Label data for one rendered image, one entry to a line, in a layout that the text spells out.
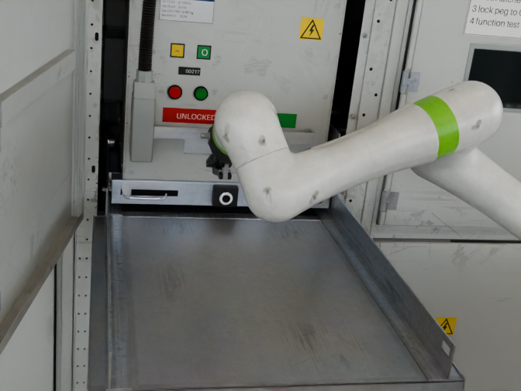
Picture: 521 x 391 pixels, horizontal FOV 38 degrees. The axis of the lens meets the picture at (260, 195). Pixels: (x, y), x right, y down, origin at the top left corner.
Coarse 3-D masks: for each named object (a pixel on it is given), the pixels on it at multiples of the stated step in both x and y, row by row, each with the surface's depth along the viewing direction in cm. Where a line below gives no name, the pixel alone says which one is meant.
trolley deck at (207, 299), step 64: (128, 256) 156; (192, 256) 159; (256, 256) 162; (320, 256) 166; (128, 320) 132; (192, 320) 134; (256, 320) 137; (320, 320) 139; (384, 320) 142; (192, 384) 116; (256, 384) 118; (320, 384) 120; (384, 384) 122; (448, 384) 125
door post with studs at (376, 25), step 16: (368, 0) 168; (384, 0) 169; (368, 16) 170; (384, 16) 170; (368, 32) 171; (384, 32) 171; (368, 48) 172; (384, 48) 173; (368, 64) 173; (384, 64) 174; (368, 80) 175; (352, 96) 176; (368, 96) 176; (352, 112) 178; (368, 112) 178; (352, 128) 179; (352, 192) 185; (352, 208) 186
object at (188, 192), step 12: (120, 180) 175; (132, 180) 176; (144, 180) 177; (156, 180) 178; (168, 180) 179; (180, 180) 179; (120, 192) 177; (132, 192) 177; (144, 192) 178; (156, 192) 178; (168, 192) 179; (180, 192) 179; (192, 192) 180; (204, 192) 181; (240, 192) 182; (168, 204) 180; (180, 204) 181; (192, 204) 181; (204, 204) 182; (240, 204) 184; (324, 204) 188
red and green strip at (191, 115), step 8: (168, 112) 173; (176, 112) 173; (184, 112) 174; (192, 112) 174; (200, 112) 174; (208, 112) 175; (168, 120) 174; (176, 120) 174; (184, 120) 174; (192, 120) 175; (200, 120) 175; (208, 120) 175; (280, 120) 179; (288, 120) 179
